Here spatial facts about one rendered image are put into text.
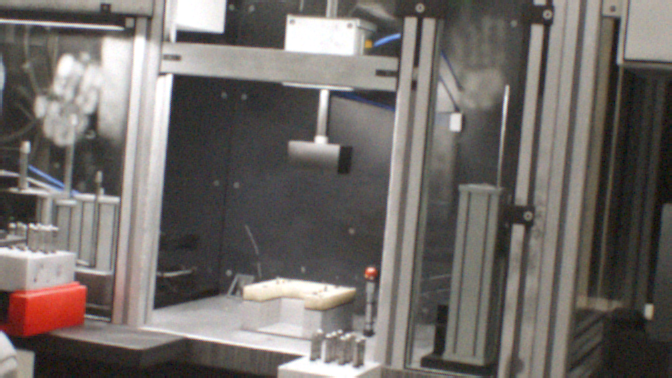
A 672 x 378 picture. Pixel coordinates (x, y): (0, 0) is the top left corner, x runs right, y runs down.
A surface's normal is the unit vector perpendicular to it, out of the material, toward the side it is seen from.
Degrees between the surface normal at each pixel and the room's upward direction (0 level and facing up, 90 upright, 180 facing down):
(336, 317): 90
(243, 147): 90
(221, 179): 90
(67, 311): 90
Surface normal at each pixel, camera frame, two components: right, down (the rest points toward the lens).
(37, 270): 0.94, 0.10
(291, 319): -0.35, 0.02
